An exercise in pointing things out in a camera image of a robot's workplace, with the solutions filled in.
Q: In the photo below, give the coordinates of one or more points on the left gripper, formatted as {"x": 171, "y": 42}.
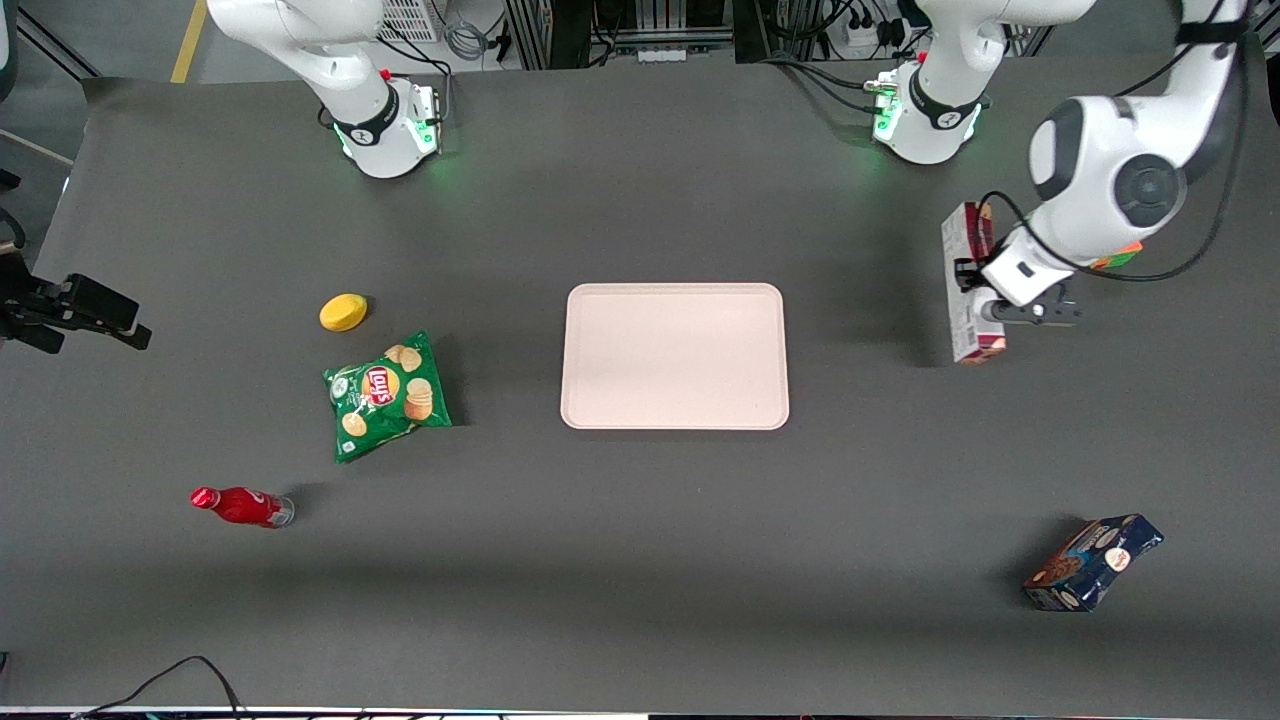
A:
{"x": 966, "y": 274}

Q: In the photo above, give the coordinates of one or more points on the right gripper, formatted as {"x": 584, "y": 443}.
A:
{"x": 52, "y": 304}

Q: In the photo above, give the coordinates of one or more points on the red plaid cookie box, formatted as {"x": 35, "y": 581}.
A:
{"x": 968, "y": 335}

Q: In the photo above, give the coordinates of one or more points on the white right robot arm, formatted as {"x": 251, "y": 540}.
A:
{"x": 340, "y": 60}

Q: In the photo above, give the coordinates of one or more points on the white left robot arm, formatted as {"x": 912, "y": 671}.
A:
{"x": 1120, "y": 170}

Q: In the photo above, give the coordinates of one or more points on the pale pink plastic tray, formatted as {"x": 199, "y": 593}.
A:
{"x": 675, "y": 356}

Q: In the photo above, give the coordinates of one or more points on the blue cookie box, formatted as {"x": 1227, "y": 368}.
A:
{"x": 1090, "y": 563}

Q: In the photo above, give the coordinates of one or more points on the white perforated box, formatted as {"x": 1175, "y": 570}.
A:
{"x": 410, "y": 18}

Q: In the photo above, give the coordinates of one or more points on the colourful puzzle cube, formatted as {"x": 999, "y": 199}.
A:
{"x": 1118, "y": 258}

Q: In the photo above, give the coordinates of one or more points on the red soda bottle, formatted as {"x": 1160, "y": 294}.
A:
{"x": 240, "y": 506}

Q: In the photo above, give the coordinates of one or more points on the white power strip with plugs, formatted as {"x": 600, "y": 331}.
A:
{"x": 872, "y": 35}

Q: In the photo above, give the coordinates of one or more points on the yellow lemon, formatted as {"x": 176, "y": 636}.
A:
{"x": 343, "y": 312}

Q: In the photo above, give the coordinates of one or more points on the green chips bag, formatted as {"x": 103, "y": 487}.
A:
{"x": 385, "y": 400}

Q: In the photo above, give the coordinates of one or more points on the small white power strip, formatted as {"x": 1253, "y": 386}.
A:
{"x": 663, "y": 55}

